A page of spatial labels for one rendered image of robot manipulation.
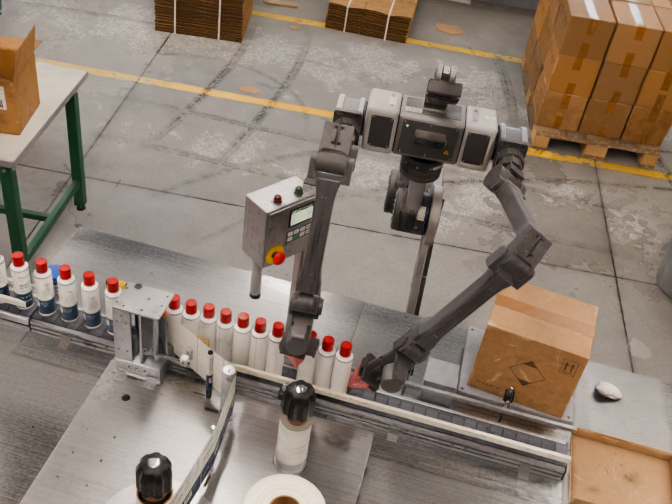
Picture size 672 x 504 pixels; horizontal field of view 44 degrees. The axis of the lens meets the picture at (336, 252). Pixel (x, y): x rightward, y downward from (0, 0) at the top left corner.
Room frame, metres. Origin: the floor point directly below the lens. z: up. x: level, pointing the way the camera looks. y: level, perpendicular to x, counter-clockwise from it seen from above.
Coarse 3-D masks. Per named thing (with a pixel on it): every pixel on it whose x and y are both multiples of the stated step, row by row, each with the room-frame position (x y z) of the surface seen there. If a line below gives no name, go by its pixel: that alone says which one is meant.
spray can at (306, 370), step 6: (312, 330) 1.67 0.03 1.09; (312, 336) 1.65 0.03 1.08; (306, 360) 1.64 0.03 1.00; (312, 360) 1.64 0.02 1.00; (300, 366) 1.64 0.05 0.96; (306, 366) 1.64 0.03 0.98; (312, 366) 1.64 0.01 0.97; (300, 372) 1.64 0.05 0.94; (306, 372) 1.64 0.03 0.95; (312, 372) 1.64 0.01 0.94; (300, 378) 1.64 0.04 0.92; (306, 378) 1.64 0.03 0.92; (312, 378) 1.65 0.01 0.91
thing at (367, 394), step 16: (48, 320) 1.74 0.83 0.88; (80, 320) 1.76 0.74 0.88; (96, 336) 1.71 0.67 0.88; (112, 336) 1.72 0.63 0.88; (288, 368) 1.70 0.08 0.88; (272, 384) 1.63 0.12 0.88; (336, 400) 1.61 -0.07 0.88; (384, 400) 1.64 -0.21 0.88; (400, 400) 1.65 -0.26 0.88; (384, 416) 1.58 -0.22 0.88; (432, 416) 1.61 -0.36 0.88; (448, 416) 1.62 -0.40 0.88; (464, 416) 1.63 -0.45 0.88; (448, 432) 1.56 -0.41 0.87; (496, 432) 1.59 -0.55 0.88; (512, 432) 1.60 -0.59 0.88; (496, 448) 1.54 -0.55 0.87; (512, 448) 1.54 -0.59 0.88; (544, 448) 1.56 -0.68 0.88; (560, 448) 1.57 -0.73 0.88; (560, 464) 1.51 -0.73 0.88
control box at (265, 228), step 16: (256, 192) 1.75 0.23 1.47; (272, 192) 1.76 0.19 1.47; (288, 192) 1.77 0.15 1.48; (304, 192) 1.78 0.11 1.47; (256, 208) 1.70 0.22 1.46; (272, 208) 1.69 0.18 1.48; (288, 208) 1.71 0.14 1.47; (256, 224) 1.70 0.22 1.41; (272, 224) 1.68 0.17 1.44; (288, 224) 1.72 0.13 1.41; (304, 224) 1.76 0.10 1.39; (256, 240) 1.69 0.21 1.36; (272, 240) 1.68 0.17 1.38; (304, 240) 1.77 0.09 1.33; (256, 256) 1.69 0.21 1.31; (288, 256) 1.73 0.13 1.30
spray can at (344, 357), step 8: (344, 344) 1.64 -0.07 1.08; (336, 352) 1.65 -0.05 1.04; (344, 352) 1.62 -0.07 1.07; (336, 360) 1.63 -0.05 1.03; (344, 360) 1.62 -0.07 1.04; (352, 360) 1.63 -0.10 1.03; (336, 368) 1.62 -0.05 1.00; (344, 368) 1.62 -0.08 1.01; (336, 376) 1.62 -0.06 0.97; (344, 376) 1.62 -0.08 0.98; (336, 384) 1.62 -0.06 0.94; (344, 384) 1.62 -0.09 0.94; (344, 392) 1.62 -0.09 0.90
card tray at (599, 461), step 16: (576, 432) 1.67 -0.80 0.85; (592, 432) 1.66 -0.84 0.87; (576, 448) 1.62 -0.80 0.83; (592, 448) 1.63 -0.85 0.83; (608, 448) 1.64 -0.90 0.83; (624, 448) 1.64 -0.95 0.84; (640, 448) 1.64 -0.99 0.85; (656, 448) 1.63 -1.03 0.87; (576, 464) 1.56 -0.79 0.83; (592, 464) 1.57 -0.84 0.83; (608, 464) 1.58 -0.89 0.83; (624, 464) 1.59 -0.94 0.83; (640, 464) 1.60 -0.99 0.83; (656, 464) 1.60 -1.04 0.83; (576, 480) 1.50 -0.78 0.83; (592, 480) 1.51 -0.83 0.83; (608, 480) 1.52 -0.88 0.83; (624, 480) 1.53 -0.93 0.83; (640, 480) 1.54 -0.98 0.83; (656, 480) 1.55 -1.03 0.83; (576, 496) 1.45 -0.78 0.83; (592, 496) 1.45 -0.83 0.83; (608, 496) 1.46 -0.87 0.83; (624, 496) 1.47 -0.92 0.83; (640, 496) 1.48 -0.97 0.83; (656, 496) 1.49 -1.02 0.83
